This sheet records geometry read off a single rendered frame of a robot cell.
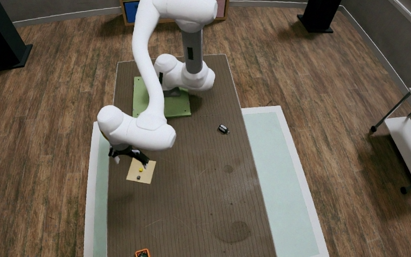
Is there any beige square mat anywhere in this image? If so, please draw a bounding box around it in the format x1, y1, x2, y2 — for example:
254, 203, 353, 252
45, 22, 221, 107
126, 158, 156, 184

